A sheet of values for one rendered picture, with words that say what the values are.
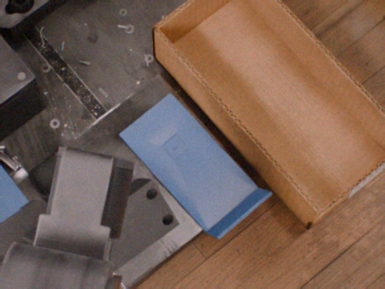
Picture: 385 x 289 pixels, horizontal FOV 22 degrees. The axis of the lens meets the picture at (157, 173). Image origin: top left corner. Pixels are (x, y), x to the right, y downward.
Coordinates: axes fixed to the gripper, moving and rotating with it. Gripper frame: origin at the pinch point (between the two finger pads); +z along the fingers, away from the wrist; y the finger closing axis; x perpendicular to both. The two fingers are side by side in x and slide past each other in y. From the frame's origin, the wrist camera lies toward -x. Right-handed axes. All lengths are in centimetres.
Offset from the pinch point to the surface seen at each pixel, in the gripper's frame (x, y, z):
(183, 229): -15.5, -8.2, 4.4
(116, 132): -16.4, 2.8, 10.1
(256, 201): -22.2, -9.0, 0.3
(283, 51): -36.2, 0.2, 8.1
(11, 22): -13.6, 17.6, 12.0
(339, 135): -34.8, -9.5, 3.2
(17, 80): -10.3, 12.7, 8.6
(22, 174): -5.2, 5.2, 5.5
